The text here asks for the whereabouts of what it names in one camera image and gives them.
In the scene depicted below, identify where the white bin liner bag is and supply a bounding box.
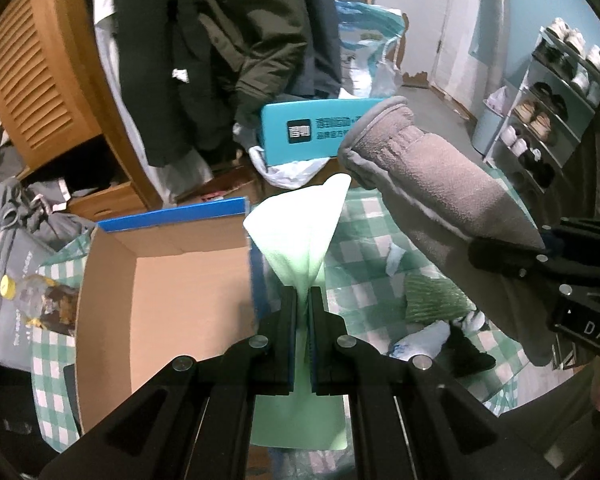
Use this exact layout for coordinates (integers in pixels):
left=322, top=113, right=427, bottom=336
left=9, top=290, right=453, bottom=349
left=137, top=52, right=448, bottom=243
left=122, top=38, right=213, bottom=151
left=483, top=86, right=511, bottom=114

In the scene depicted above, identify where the teal cardboard box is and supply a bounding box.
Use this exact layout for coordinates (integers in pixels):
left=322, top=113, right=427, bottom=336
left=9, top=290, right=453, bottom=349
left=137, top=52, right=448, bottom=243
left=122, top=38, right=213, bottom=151
left=260, top=97, right=402, bottom=166

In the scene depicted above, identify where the dark olive hanging coat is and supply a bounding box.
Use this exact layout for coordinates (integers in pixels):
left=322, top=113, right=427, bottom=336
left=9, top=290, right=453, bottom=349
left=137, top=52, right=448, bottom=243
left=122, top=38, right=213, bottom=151
left=115, top=0, right=314, bottom=168

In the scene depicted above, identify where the light green cloth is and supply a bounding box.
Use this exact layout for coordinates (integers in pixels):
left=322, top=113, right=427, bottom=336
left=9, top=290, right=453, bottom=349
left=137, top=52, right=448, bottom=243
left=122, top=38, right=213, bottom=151
left=243, top=174, right=352, bottom=452

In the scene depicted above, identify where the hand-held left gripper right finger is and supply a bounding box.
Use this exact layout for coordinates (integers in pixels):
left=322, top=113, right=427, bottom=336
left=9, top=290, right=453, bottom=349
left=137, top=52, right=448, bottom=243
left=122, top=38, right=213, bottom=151
left=309, top=286, right=556, bottom=480

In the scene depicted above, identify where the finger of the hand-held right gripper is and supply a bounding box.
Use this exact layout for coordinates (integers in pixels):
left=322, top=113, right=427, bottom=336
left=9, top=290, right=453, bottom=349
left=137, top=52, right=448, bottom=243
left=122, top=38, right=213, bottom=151
left=541, top=217, right=600, bottom=262
left=469, top=236, right=582, bottom=287

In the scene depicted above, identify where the yellow-capped plastic bottle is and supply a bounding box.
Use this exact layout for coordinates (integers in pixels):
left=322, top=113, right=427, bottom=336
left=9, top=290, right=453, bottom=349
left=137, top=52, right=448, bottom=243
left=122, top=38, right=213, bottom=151
left=0, top=276, right=81, bottom=337

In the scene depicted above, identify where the grey hoodie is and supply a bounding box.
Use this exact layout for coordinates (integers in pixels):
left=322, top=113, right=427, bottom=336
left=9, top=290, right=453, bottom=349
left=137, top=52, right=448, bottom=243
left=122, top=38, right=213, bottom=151
left=0, top=179, right=97, bottom=373

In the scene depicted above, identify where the blue-rimmed cardboard box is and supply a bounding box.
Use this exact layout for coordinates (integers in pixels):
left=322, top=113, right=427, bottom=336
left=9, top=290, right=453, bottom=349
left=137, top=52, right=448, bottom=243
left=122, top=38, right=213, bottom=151
left=75, top=197, right=267, bottom=434

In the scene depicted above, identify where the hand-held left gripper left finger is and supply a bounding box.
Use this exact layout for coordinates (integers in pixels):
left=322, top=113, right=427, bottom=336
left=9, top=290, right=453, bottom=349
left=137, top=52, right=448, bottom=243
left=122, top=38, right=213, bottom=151
left=39, top=285, right=298, bottom=480

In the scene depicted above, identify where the white door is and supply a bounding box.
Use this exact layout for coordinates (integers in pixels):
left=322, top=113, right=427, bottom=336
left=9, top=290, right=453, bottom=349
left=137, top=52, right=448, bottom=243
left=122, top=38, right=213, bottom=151
left=427, top=0, right=506, bottom=94

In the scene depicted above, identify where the green checkered cloth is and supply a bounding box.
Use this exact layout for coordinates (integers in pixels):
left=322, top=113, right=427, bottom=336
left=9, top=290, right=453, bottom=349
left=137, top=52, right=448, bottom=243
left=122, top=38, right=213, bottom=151
left=30, top=167, right=546, bottom=453

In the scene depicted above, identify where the black smartphone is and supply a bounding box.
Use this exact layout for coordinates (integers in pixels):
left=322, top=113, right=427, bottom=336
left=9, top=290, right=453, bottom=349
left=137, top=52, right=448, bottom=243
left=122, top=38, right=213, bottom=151
left=62, top=362, right=84, bottom=434

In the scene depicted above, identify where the green fuzzy sock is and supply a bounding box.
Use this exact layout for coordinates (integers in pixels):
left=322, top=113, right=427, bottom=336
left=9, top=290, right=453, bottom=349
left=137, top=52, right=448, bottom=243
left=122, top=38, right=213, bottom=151
left=404, top=272, right=474, bottom=324

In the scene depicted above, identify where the grey shoe rack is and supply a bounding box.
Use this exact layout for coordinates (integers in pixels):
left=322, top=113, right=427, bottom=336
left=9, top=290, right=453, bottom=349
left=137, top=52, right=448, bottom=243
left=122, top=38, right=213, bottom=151
left=481, top=25, right=600, bottom=197

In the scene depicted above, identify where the grey fleece sock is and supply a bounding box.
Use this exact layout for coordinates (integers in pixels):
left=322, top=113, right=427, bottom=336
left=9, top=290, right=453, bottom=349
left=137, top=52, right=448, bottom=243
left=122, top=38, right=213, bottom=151
left=337, top=96, right=556, bottom=367

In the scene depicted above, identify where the brown flattened cardboard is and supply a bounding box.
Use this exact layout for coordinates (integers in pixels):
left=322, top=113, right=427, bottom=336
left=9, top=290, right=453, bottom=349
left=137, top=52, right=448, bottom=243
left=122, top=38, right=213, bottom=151
left=176, top=160, right=262, bottom=207

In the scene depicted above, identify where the light blue bin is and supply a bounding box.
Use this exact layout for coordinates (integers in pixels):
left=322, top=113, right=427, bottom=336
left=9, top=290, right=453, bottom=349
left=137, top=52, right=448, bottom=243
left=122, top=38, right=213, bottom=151
left=471, top=102, right=507, bottom=157

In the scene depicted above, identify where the wooden louvred cabinet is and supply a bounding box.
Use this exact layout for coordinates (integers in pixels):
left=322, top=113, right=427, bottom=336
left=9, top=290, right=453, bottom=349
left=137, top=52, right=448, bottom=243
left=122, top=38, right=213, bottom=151
left=0, top=0, right=182, bottom=222

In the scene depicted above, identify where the black sock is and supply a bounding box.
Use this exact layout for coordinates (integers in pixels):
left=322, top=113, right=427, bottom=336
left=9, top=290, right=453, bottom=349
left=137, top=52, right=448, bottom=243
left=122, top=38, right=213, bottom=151
left=446, top=327, right=498, bottom=377

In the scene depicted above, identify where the white and blue sock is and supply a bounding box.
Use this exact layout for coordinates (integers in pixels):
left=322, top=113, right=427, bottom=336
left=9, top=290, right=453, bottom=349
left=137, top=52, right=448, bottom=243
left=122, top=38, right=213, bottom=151
left=391, top=310, right=492, bottom=362

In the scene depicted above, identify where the navy hanging coat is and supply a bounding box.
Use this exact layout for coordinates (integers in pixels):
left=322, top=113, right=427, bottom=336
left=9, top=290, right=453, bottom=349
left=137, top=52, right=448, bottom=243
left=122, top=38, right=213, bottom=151
left=294, top=0, right=344, bottom=99

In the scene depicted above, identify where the blue plastic bag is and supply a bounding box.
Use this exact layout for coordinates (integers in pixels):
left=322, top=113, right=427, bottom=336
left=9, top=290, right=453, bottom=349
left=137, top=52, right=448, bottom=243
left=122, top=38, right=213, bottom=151
left=334, top=0, right=407, bottom=99

